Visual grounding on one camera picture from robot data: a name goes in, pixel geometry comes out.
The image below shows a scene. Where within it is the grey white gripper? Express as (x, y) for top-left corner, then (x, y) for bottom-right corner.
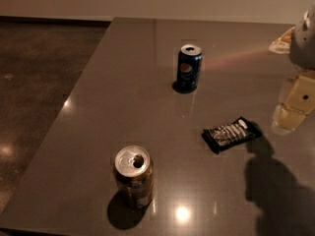
(269, 4), (315, 136)

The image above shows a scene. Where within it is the orange soda can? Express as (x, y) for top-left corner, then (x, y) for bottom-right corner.
(113, 146), (154, 208)

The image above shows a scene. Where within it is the black rxbar chocolate wrapper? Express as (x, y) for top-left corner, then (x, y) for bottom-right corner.
(202, 117), (262, 154)

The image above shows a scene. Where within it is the blue Pepsi can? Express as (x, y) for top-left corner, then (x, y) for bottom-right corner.
(175, 44), (203, 92)

